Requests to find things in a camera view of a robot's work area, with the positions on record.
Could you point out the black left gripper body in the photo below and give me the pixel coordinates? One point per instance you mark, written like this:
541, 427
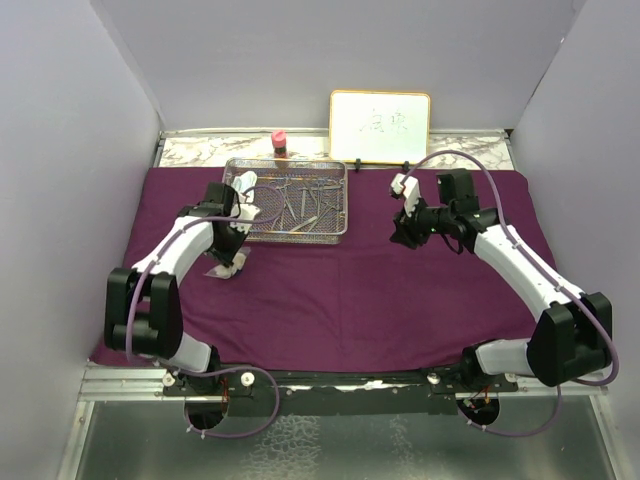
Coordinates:
226, 247

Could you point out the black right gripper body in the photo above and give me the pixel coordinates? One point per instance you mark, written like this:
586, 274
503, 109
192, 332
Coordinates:
432, 220

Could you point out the white gauze bag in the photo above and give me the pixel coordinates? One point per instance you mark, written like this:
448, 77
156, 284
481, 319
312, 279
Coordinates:
222, 272

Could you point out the metal mesh tray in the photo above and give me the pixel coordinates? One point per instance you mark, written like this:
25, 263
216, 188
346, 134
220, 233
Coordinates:
329, 227

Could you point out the steel forceps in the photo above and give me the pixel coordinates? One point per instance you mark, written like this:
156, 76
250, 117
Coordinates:
282, 188

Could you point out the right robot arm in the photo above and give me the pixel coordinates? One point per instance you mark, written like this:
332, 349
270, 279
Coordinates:
530, 300

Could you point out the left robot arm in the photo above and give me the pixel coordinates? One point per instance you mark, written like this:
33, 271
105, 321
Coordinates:
144, 315

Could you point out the steel tweezers front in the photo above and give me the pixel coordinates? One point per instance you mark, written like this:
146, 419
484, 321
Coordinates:
305, 223

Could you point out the steel clamp right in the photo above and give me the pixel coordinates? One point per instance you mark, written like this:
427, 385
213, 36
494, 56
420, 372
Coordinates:
328, 195

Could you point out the yellow framed whiteboard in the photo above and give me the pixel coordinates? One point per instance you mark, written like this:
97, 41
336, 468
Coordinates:
379, 127

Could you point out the pink lid spice bottle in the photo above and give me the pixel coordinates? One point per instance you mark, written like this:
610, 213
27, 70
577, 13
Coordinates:
279, 144

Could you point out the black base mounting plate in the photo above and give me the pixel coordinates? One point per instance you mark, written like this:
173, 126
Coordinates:
265, 401

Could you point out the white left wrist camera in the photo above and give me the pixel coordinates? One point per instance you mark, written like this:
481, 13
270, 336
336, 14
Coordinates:
244, 216

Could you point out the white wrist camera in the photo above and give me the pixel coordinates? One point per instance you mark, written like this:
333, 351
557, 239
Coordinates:
244, 216
406, 187

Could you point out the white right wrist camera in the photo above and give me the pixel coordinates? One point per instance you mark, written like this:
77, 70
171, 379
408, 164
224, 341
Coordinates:
406, 187

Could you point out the aluminium frame rail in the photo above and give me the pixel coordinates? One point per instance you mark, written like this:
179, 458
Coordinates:
142, 384

